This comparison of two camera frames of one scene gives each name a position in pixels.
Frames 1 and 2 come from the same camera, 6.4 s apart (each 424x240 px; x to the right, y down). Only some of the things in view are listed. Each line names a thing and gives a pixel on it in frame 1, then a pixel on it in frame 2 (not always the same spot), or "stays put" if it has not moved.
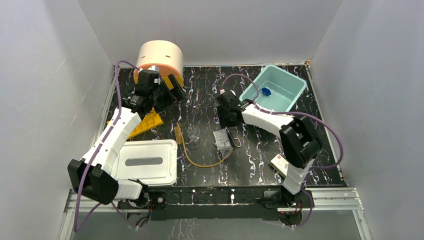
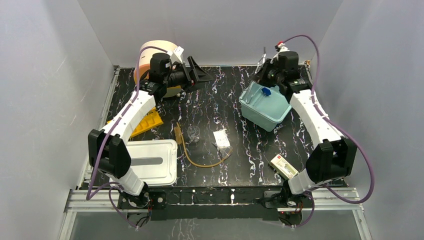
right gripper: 224,123 → 261,74
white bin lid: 153,162 stays put
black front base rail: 208,204 stays put
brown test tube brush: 178,136 stays put
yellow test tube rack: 149,120 stays put
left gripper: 168,91 → 189,73
